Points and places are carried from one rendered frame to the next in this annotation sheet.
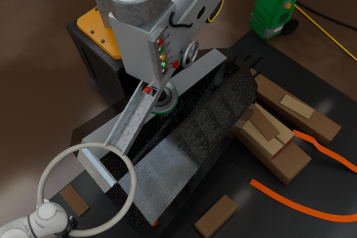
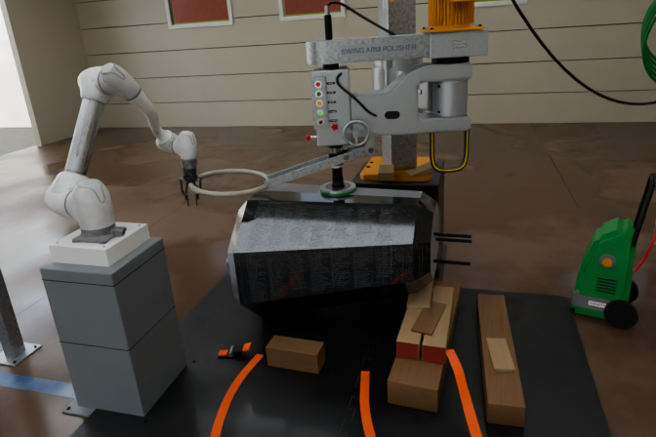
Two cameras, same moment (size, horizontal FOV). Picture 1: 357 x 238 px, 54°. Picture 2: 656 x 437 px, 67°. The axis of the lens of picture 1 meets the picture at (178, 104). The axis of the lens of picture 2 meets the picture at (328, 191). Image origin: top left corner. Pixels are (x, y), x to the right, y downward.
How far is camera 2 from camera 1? 2.39 m
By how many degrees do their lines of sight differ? 57
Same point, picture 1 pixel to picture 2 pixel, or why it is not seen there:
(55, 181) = not seen: hidden behind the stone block
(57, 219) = (184, 139)
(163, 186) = (267, 234)
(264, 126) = (427, 320)
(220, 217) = (294, 347)
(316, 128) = (490, 383)
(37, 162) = not seen: hidden behind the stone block
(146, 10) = (314, 52)
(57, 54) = not seen: hidden behind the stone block
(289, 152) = (425, 368)
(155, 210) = (246, 245)
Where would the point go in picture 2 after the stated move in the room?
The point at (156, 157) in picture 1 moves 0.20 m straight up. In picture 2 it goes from (284, 209) to (281, 176)
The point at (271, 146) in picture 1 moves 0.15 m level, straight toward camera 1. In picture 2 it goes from (407, 336) to (378, 337)
